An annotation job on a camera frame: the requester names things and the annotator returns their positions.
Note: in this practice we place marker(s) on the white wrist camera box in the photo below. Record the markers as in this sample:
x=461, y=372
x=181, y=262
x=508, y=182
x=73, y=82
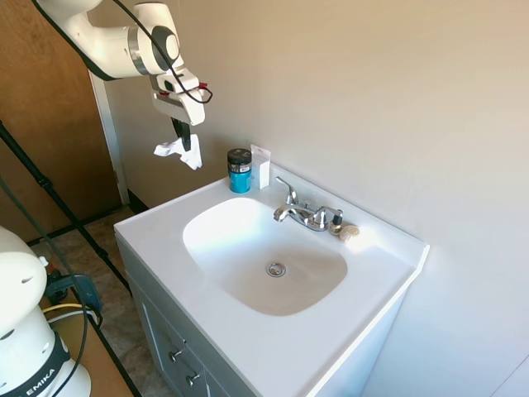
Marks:
x=177, y=80

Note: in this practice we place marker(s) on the beige seashell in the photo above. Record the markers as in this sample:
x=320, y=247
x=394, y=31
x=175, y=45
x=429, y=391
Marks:
x=349, y=232

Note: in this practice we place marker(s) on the teal jar with black lid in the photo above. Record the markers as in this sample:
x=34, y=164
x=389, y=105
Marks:
x=239, y=175

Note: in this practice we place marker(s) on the chrome sink drain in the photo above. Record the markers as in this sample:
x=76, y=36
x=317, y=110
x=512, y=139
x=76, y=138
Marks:
x=276, y=269

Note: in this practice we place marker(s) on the white door frame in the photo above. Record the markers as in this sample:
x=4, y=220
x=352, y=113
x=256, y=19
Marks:
x=109, y=136

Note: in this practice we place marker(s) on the small bottle with black cap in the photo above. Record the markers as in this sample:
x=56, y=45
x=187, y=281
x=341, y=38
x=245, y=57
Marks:
x=336, y=223

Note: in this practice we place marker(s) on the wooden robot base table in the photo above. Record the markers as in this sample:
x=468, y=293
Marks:
x=99, y=364

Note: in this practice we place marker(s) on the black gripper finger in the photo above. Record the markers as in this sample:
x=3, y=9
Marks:
x=177, y=127
x=187, y=138

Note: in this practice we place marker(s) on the white tissue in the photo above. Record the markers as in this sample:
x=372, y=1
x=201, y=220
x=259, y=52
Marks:
x=192, y=157

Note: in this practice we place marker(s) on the blue clamp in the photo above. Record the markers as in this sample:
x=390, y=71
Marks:
x=87, y=289

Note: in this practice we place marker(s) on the black tripod leg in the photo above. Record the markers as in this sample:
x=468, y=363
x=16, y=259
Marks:
x=62, y=202

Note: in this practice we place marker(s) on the brown wooden door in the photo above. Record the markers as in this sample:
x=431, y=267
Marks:
x=41, y=144

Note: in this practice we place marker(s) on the small white carton box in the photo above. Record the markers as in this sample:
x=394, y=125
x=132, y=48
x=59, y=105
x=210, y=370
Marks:
x=262, y=169

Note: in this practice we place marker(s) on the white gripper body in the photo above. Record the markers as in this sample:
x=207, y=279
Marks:
x=190, y=109

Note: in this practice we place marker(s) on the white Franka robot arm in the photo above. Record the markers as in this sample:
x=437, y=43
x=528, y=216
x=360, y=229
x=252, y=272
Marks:
x=111, y=49

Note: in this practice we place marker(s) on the metal cabinet knob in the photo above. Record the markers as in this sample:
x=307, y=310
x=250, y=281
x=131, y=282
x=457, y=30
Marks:
x=177, y=354
x=193, y=377

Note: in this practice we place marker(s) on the white vanity sink top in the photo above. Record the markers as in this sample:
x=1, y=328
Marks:
x=248, y=331

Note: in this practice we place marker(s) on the grey vanity cabinet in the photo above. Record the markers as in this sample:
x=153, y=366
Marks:
x=161, y=331

